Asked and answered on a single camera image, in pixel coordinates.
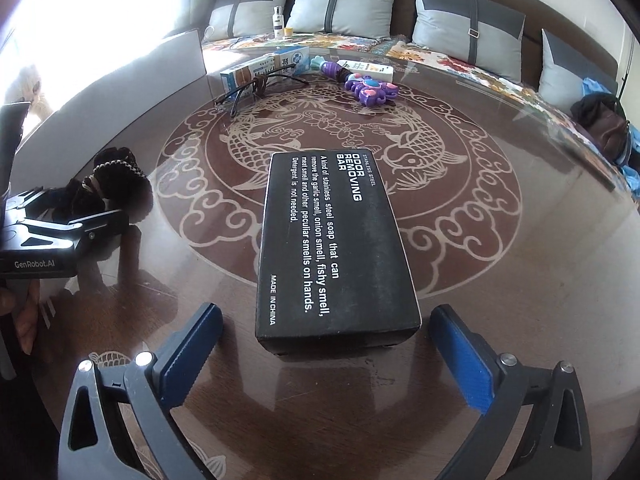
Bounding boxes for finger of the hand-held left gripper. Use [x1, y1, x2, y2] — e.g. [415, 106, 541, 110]
[22, 209, 130, 252]
[5, 186, 66, 221]

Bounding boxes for purple teal plastic toy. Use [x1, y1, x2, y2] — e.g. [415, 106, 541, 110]
[310, 54, 401, 107]

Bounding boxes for white cat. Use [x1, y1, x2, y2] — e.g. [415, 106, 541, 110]
[2, 62, 53, 121]

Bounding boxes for brown bag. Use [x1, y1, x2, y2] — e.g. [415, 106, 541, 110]
[571, 92, 632, 161]

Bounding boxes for blue cloth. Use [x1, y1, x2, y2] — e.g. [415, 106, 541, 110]
[580, 77, 640, 201]

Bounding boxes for black cardboard box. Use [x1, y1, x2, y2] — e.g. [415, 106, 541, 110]
[255, 149, 422, 358]

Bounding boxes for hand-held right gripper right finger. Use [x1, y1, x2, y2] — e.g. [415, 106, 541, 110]
[429, 304, 593, 480]

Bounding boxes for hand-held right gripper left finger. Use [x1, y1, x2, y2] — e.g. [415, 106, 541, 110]
[57, 302, 224, 480]

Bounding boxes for dark grey upright panel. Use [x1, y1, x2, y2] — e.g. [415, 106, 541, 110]
[0, 101, 32, 201]

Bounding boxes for person's left hand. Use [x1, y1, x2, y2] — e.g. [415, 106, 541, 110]
[0, 280, 42, 357]

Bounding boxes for dark frame eyeglasses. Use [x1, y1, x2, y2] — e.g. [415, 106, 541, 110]
[215, 72, 311, 118]

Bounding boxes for long white box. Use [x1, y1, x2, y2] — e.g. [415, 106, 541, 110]
[336, 58, 396, 82]

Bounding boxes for brown sofa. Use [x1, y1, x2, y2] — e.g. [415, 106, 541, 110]
[200, 0, 640, 196]

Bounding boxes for grey two-tone strap cushion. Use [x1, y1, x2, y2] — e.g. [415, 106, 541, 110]
[411, 0, 527, 68]
[537, 29, 618, 116]
[286, 0, 405, 41]
[207, 0, 296, 41]

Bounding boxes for blue white medicine box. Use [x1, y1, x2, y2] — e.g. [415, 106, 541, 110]
[220, 46, 312, 92]

